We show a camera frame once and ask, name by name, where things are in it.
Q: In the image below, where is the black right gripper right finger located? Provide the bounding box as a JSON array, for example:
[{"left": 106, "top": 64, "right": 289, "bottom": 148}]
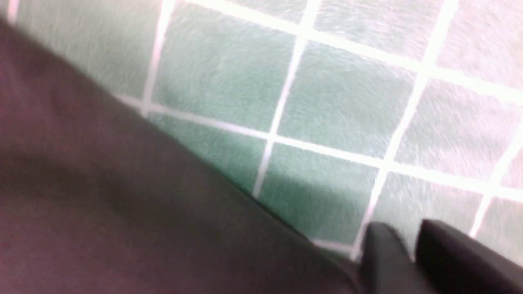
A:
[{"left": 415, "top": 219, "right": 523, "bottom": 294}]

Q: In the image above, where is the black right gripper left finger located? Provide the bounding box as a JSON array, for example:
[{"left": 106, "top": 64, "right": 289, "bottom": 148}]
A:
[{"left": 359, "top": 222, "right": 436, "bottom": 294}]

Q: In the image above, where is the dark gray long-sleeve top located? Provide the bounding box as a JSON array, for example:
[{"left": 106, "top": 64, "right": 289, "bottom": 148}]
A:
[{"left": 1, "top": 19, "right": 359, "bottom": 294}]

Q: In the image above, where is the green grid table mat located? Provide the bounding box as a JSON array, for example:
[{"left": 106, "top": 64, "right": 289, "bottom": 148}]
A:
[{"left": 1, "top": 0, "right": 522, "bottom": 264}]

